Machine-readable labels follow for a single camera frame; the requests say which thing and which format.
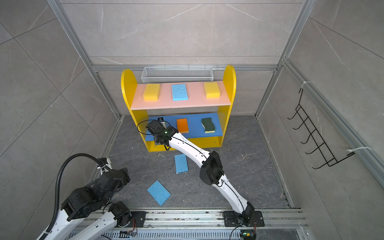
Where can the light blue sponge front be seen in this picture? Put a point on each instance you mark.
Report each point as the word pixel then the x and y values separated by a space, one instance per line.
pixel 159 192

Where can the black wire hook rack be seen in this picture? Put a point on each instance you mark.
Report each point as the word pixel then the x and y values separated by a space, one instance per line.
pixel 315 136

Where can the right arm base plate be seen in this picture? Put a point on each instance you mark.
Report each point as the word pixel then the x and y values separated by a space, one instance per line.
pixel 233 219

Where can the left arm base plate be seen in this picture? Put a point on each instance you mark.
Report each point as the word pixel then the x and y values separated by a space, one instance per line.
pixel 138 218

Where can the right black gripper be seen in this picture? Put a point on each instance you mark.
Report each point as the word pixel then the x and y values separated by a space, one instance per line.
pixel 156 139

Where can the yellow shelf unit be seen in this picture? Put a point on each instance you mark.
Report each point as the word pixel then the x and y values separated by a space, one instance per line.
pixel 196 108

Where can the orange sponge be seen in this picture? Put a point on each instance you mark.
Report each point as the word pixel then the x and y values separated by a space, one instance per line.
pixel 182 125

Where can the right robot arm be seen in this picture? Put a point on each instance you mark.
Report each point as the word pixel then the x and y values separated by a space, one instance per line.
pixel 211 168

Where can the yellow sponge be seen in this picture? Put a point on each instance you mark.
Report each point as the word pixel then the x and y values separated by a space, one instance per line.
pixel 151 92
pixel 212 90

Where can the dark green curved sponge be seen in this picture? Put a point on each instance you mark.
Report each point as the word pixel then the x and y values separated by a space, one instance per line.
pixel 208 125

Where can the light blue sponge middle row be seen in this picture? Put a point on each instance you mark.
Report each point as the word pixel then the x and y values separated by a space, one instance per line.
pixel 181 163

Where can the aluminium rail base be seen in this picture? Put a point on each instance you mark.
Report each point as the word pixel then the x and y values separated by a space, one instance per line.
pixel 280 224

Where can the white wire mesh basket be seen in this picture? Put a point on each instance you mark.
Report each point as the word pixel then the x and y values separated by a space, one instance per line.
pixel 153 75

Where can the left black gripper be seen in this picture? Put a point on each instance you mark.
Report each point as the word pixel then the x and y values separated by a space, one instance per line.
pixel 126 178

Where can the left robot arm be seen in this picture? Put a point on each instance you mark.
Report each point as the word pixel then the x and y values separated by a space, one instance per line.
pixel 88 199

